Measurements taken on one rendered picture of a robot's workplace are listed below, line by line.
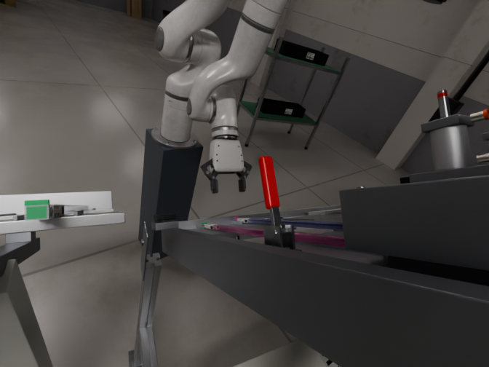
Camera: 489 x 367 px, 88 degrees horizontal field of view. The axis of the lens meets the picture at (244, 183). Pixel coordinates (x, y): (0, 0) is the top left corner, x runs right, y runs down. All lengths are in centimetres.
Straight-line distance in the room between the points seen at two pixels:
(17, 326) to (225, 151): 57
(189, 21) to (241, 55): 25
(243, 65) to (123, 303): 113
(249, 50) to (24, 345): 75
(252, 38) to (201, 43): 31
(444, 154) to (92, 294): 139
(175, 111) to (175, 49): 22
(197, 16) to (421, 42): 374
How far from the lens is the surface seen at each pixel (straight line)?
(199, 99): 74
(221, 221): 73
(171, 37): 94
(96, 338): 135
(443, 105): 25
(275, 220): 28
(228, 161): 77
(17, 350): 66
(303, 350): 73
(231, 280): 31
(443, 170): 23
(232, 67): 73
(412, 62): 436
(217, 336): 136
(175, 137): 107
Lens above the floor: 122
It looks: 33 degrees down
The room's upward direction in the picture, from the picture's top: 19 degrees clockwise
